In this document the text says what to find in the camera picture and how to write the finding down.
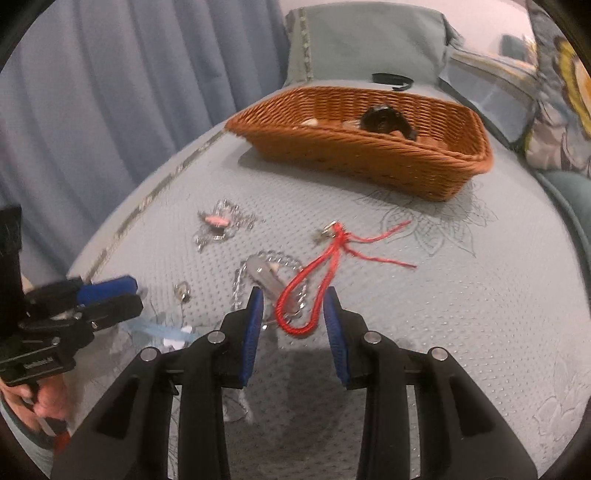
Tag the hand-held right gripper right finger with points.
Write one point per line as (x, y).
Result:
(334, 334)

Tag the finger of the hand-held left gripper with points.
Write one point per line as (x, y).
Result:
(115, 310)
(108, 285)

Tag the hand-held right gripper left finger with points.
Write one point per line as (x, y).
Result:
(251, 334)

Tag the brown wicker basket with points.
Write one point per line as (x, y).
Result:
(351, 147)

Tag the person's left hand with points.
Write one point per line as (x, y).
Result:
(44, 401)

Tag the blue grey curtain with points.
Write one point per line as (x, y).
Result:
(115, 92)

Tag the black wrist watch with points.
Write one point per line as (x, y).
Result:
(385, 121)

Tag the plain teal pillow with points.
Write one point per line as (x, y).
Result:
(572, 203)

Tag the striped blue-grey pillow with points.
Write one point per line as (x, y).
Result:
(494, 87)

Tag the teal armrest cover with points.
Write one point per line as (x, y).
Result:
(360, 41)

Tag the floral print pillow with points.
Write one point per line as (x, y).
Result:
(565, 83)

